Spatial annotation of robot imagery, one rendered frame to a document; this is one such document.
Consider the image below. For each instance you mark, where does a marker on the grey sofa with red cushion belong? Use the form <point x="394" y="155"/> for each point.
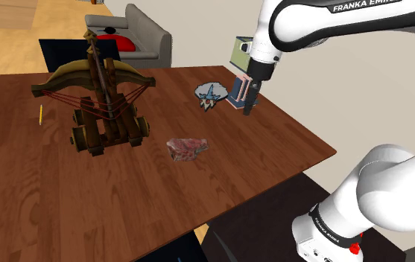
<point x="149" y="40"/>

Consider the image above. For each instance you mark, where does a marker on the grey blue star figure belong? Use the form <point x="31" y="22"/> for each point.
<point x="210" y="94"/>

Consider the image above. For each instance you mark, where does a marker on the red raw meat piece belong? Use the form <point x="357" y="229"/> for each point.
<point x="186" y="148"/>

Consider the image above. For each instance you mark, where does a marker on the brown wooden table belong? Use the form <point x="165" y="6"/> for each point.
<point x="83" y="196"/>

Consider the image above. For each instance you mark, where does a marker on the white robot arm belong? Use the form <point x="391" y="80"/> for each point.
<point x="381" y="188"/>

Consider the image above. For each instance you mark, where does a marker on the yellow pencil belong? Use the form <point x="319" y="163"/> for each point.
<point x="40" y="114"/>

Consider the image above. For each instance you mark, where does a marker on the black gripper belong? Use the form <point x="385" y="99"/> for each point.
<point x="261" y="69"/>

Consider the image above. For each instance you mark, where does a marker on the wooden toy ballista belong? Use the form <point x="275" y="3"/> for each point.
<point x="98" y="109"/>

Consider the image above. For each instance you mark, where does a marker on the green blue pink box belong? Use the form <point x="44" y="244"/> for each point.
<point x="240" y="54"/>

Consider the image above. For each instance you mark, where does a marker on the dark robot stand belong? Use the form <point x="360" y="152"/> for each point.
<point x="265" y="221"/>

